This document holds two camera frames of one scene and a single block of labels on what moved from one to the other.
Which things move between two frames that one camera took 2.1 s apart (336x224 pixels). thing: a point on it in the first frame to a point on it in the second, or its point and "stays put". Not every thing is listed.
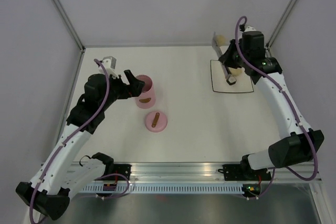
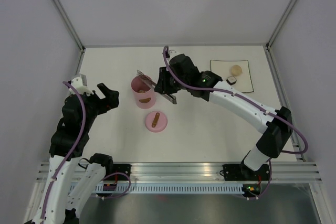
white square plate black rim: (243, 83) stays put
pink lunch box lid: (156, 121) stays put
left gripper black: (132, 90) to (111, 100)
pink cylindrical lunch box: (146, 99) stays put
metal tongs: (231, 80) to (171, 98)
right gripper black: (226, 60) to (163, 86)
